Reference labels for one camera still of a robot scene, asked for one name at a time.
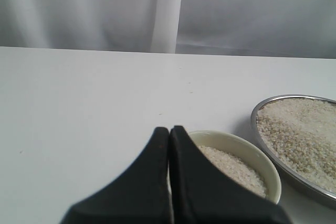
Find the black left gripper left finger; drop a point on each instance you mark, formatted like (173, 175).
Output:
(139, 195)

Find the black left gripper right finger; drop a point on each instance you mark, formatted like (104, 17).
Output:
(201, 193)

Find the white ceramic rice bowl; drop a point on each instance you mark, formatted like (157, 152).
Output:
(241, 161)

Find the round steel rice tray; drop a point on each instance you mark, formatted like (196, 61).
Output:
(297, 132)

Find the white backdrop curtain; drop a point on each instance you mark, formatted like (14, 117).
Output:
(287, 28)

